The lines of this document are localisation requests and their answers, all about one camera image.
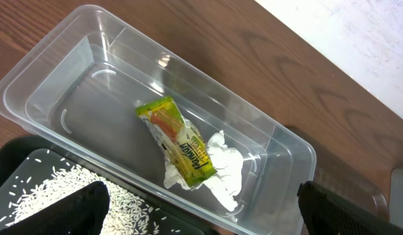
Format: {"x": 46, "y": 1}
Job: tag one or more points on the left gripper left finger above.
{"x": 82, "y": 212}

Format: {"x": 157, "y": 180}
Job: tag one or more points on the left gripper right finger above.
{"x": 326, "y": 213}

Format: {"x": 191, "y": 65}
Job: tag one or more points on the white rice pile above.
{"x": 45, "y": 177}

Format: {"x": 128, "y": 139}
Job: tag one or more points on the white napkin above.
{"x": 226, "y": 183}

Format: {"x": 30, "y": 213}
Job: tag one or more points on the yellow green snack wrapper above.
{"x": 180, "y": 141}

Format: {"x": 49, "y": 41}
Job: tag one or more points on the black waste tray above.
{"x": 13, "y": 152}

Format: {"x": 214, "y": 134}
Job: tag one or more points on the clear plastic waste bin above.
{"x": 79, "y": 88}

